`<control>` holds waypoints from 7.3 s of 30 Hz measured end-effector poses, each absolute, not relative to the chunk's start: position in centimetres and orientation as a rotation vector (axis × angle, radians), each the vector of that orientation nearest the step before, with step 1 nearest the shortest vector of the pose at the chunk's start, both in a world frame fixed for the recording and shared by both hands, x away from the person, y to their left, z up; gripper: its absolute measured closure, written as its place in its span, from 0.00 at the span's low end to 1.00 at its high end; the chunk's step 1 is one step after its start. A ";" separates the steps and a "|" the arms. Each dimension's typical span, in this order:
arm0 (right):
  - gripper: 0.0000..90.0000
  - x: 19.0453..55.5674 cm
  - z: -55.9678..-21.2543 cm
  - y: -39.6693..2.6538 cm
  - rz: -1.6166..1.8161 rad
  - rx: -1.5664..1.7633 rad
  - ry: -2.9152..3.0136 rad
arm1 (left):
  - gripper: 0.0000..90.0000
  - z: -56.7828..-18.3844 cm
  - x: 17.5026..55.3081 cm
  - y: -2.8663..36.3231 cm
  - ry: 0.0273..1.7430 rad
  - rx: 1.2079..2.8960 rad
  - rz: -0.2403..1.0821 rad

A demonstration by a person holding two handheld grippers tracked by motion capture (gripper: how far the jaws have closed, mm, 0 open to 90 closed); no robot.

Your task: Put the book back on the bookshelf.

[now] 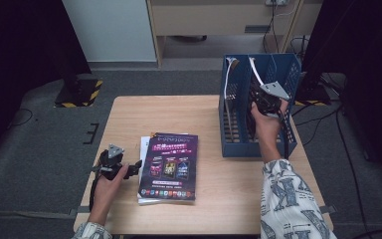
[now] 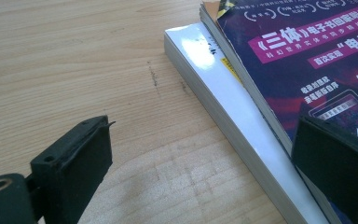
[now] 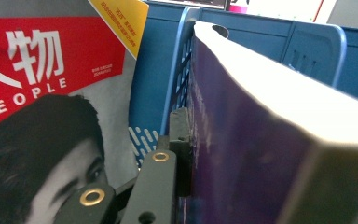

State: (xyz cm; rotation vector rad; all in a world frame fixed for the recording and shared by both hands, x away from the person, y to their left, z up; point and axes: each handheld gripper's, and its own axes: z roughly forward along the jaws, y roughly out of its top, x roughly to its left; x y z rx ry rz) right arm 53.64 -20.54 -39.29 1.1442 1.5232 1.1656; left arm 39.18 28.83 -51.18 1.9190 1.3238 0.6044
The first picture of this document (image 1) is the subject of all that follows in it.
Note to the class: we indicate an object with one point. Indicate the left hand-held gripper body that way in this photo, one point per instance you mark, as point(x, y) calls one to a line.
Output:
point(111, 167)

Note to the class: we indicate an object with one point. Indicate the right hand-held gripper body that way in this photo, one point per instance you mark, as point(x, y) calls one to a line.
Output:
point(268, 103)

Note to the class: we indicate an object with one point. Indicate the white magazine with picture grid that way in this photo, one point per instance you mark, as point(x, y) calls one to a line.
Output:
point(143, 149)

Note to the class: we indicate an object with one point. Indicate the purple magazine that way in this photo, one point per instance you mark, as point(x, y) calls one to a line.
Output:
point(174, 156)
point(254, 71)

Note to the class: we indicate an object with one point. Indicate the blue plastic file rack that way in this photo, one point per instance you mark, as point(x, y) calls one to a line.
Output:
point(232, 151)

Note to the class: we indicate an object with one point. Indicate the person's left hand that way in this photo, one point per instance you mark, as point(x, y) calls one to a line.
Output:
point(106, 195)

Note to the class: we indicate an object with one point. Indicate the person's right hand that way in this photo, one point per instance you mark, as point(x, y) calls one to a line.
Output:
point(268, 132)

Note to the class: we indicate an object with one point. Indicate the black striped stand base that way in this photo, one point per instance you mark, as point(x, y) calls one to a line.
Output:
point(311, 93)
point(79, 94)

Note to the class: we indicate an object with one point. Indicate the grey tape strip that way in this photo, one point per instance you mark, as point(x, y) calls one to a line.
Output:
point(330, 209)
point(79, 210)

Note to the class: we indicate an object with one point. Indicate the beige wooden desk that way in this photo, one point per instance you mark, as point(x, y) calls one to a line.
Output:
point(212, 16)

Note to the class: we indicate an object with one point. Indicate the black curtain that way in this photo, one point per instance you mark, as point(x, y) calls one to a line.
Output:
point(13, 49)
point(361, 49)

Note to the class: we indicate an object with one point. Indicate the white partition panel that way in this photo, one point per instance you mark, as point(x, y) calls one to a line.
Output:
point(112, 30)

